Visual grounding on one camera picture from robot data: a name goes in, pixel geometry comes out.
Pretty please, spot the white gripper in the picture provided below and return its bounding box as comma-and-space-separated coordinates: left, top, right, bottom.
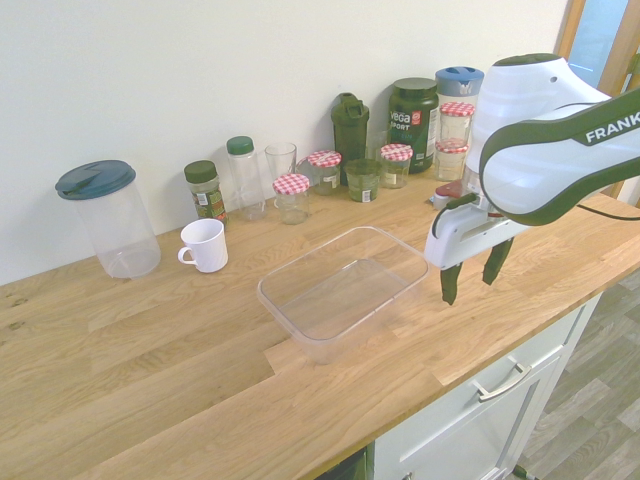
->
423, 192, 531, 308

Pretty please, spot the clear rectangular plastic container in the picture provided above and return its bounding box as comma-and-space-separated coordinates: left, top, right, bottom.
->
256, 225, 431, 367

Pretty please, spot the dark Vega protein powder tub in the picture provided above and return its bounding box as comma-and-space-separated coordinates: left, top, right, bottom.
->
387, 76, 441, 176

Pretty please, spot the glass jar red checkered lid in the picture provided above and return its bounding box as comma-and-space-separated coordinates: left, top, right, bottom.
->
433, 140, 471, 183
271, 173, 312, 227
379, 143, 415, 190
438, 101, 477, 147
306, 150, 343, 197

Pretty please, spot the dark green shaker bottle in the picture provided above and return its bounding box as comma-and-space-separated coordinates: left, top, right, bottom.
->
330, 91, 372, 187

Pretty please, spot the large translucent canister blue lid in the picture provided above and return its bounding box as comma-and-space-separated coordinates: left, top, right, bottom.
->
434, 65, 486, 151

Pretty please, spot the tall clear drinking glass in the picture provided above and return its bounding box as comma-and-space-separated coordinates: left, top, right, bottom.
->
263, 141, 299, 201

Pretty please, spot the clear bottle with green cap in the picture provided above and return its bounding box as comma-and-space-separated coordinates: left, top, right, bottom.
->
225, 135, 268, 223

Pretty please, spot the white ceramic mug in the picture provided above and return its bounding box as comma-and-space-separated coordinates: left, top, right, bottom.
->
177, 217, 230, 275

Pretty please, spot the spice jar with dark lid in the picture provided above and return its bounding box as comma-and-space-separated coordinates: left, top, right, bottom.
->
182, 159, 232, 229

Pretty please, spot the clear pitcher with blue lid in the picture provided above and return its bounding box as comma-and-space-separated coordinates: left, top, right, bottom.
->
54, 159, 163, 280

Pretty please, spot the silver drawer handle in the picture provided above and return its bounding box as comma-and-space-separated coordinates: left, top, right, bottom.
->
471, 361, 533, 404

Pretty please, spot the wooden door frame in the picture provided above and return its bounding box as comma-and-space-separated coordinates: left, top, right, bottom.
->
553, 0, 640, 207

